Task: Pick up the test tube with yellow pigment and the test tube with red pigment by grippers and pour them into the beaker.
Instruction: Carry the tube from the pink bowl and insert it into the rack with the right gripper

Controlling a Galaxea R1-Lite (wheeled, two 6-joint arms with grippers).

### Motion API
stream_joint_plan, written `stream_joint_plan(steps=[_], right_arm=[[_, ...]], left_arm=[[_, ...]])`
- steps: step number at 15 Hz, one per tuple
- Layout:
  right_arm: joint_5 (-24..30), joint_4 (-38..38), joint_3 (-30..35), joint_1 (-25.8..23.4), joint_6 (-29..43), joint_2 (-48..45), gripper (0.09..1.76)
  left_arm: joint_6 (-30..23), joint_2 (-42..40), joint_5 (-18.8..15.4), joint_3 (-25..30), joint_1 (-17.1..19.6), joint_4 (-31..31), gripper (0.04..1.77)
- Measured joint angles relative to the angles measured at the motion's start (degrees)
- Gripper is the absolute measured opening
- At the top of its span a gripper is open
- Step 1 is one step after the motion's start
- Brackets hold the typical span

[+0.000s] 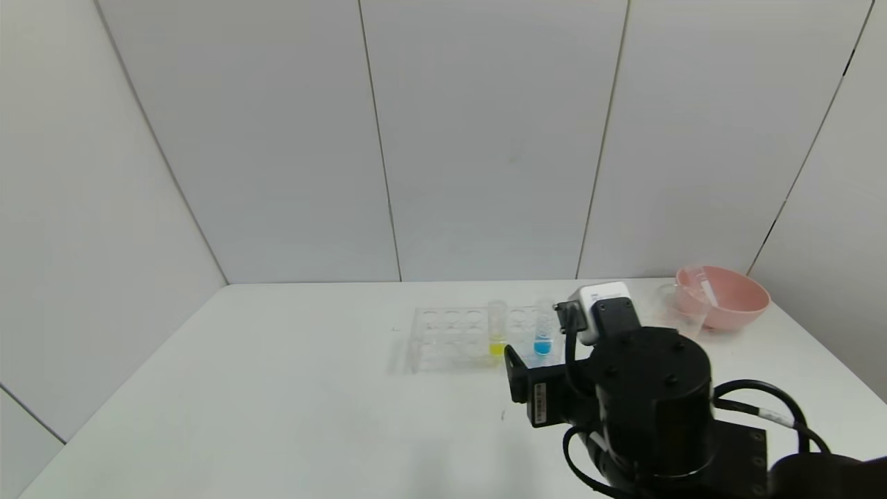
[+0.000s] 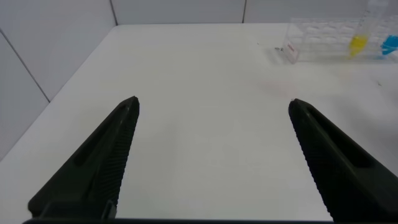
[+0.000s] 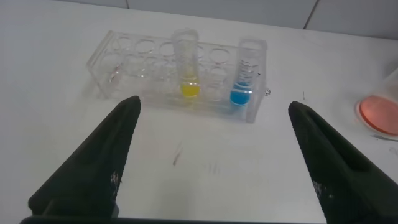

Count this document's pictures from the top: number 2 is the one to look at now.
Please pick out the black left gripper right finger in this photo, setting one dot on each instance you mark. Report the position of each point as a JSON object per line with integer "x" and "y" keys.
{"x": 348, "y": 174}

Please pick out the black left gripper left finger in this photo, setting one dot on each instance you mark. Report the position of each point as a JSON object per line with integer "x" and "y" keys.
{"x": 93, "y": 174}

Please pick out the yellow pigment test tube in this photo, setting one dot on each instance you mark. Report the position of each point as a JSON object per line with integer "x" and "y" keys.
{"x": 358, "y": 43}

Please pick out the blue pigment test tube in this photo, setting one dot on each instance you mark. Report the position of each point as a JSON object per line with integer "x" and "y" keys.
{"x": 390, "y": 45}

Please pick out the clear acrylic test tube rack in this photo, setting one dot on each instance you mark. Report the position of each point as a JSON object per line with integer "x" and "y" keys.
{"x": 323, "y": 40}

